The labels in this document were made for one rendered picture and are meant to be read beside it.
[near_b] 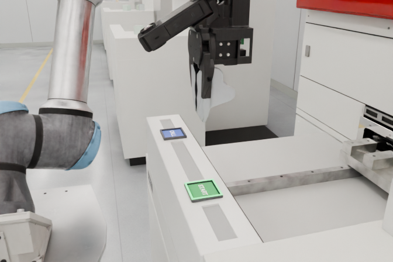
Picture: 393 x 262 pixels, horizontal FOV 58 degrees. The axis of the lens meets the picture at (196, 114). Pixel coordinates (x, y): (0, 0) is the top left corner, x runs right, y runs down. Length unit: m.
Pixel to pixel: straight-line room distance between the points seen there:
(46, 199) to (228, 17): 0.63
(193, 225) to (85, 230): 0.32
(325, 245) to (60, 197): 0.63
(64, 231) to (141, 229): 1.33
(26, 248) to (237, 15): 0.53
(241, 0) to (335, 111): 0.78
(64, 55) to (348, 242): 0.66
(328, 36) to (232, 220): 0.84
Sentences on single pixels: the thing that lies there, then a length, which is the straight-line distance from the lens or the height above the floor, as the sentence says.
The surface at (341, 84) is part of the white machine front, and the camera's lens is 1.22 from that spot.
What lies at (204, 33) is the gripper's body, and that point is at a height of 1.24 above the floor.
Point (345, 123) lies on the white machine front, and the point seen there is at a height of 0.89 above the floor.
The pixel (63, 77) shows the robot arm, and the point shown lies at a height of 1.11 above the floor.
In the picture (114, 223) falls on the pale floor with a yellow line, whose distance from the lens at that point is 2.21.
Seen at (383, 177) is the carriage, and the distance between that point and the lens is 0.95.
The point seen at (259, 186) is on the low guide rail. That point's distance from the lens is 0.90.
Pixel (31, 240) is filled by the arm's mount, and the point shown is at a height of 0.89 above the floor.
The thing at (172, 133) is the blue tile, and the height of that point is 0.96.
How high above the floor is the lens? 1.31
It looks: 20 degrees down
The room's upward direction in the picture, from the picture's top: straight up
